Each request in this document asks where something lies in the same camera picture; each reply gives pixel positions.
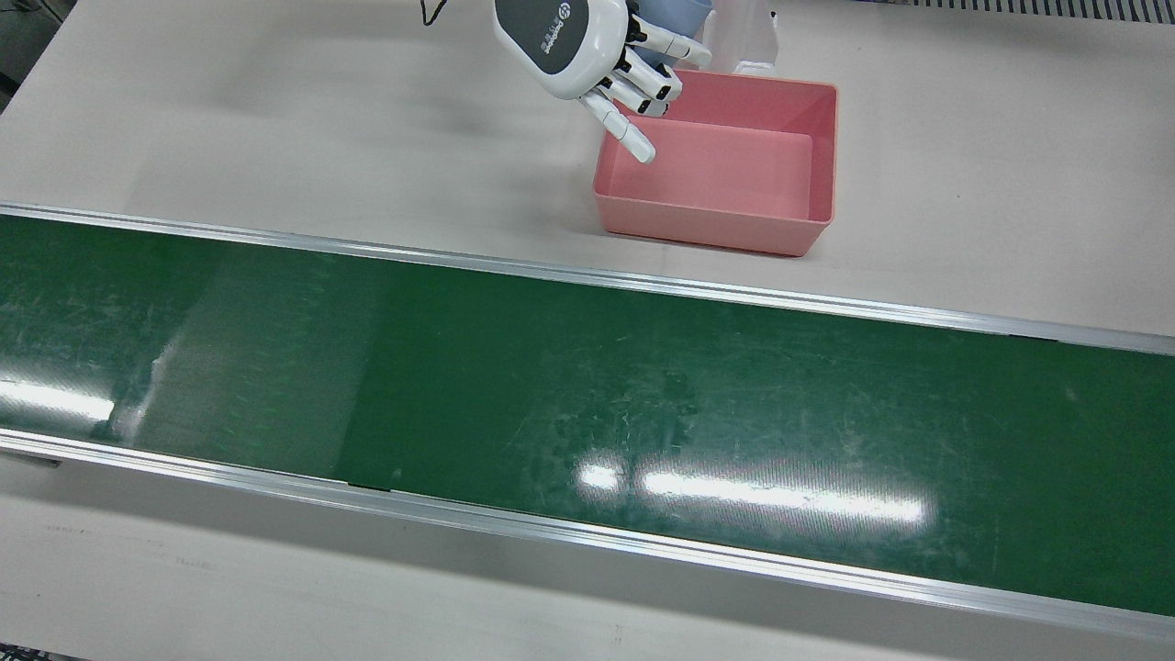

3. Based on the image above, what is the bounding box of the pink plastic box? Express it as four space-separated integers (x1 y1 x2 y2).
593 69 839 258

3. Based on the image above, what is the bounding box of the green conveyor belt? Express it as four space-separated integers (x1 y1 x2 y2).
0 216 1175 616

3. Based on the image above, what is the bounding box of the aluminium conveyor rail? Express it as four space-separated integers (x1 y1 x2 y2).
0 427 1175 644
0 202 1175 357

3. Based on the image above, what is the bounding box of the light blue cup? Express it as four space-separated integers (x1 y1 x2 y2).
633 0 715 70

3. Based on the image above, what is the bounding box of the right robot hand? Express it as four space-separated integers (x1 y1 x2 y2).
493 0 712 164

